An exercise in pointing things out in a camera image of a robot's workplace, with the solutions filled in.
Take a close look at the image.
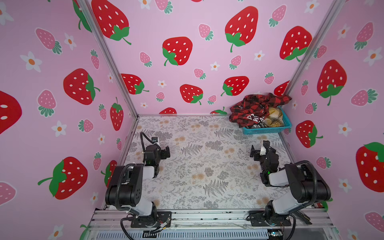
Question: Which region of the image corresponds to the red black plaid shirt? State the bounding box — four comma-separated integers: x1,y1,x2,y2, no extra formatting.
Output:
229,93,292,128

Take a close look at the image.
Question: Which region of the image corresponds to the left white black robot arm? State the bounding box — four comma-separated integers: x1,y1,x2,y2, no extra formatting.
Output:
102,132,171,226

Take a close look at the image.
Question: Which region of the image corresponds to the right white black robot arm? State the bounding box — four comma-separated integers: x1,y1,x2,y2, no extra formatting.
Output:
246,141,331,227

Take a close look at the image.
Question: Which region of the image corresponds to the teal plastic basket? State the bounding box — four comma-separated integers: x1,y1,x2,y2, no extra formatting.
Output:
242,107,292,135

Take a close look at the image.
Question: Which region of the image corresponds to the yellow plaid shirt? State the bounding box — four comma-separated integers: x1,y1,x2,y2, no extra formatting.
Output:
262,107,285,128

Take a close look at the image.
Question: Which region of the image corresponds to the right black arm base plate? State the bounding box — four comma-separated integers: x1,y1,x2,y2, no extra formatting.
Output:
246,211,292,227

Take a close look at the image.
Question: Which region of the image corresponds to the black flat bracket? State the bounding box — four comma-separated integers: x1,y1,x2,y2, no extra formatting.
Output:
293,211,313,225

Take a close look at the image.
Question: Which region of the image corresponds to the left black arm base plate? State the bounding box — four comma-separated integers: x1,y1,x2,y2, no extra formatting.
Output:
131,211,172,229

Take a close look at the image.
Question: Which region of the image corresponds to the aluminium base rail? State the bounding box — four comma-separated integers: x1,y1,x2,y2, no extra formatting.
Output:
89,209,334,231

